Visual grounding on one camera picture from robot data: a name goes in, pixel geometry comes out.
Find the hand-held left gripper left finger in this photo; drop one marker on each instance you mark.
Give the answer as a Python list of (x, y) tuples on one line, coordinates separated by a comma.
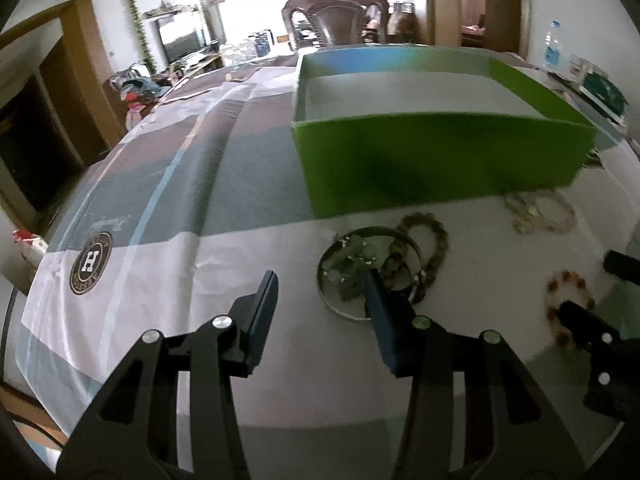
[(262, 312)]

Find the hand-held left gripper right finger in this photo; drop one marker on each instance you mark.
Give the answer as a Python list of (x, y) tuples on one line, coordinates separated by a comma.
[(384, 322)]

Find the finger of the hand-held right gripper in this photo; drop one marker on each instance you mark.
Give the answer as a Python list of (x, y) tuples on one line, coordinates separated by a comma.
[(582, 322), (622, 263)]

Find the silver metal bangle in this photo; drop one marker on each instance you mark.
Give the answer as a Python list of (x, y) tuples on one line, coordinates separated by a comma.
[(330, 305)]

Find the green cardboard box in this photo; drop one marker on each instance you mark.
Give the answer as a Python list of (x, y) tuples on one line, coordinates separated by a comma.
[(440, 160)]

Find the grey checked printed tablecloth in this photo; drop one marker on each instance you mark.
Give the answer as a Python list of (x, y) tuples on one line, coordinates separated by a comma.
[(210, 200)]

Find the green tissue pack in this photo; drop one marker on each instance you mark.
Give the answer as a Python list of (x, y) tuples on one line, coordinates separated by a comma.
[(605, 92)]

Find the small white boxes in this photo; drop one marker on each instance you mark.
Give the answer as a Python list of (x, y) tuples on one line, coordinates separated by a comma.
[(580, 67)]

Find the clear water bottle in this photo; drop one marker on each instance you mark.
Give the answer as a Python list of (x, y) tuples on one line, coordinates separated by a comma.
[(551, 50)]

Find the red and white gift bag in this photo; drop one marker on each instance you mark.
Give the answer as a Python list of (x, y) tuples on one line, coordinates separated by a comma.
[(30, 247)]

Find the wooden television cabinet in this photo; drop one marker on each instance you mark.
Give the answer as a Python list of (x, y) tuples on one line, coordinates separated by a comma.
[(202, 62)]

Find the chair with piled clothes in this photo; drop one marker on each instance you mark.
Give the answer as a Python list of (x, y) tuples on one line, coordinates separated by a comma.
[(137, 87)]

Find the television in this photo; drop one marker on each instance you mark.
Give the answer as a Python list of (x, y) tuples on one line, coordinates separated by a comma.
[(180, 46)]

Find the wooden chair with brown cushion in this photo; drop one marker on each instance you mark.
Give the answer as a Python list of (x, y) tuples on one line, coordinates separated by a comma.
[(402, 27)]

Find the dark wooden carved chair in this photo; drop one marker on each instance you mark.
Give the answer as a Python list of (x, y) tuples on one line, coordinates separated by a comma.
[(340, 17)]

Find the green ivy garland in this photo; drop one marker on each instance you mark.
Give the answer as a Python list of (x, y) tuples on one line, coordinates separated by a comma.
[(140, 25)]

